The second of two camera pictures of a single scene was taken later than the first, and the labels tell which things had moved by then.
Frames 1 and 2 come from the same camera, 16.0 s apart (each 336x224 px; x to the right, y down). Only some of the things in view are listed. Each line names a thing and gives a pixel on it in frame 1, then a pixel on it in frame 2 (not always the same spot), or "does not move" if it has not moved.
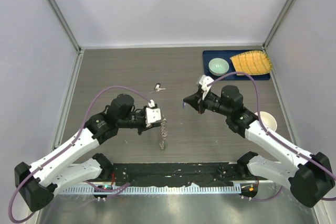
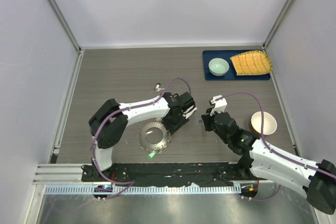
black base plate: x=181 y=173 does not move
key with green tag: x=162 y=147 -> x=151 y=155
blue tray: x=208 y=56 does not move
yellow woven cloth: x=254 y=62 does not move
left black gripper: x=152 y=125 -> x=173 y=127
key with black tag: x=157 y=88 does not move
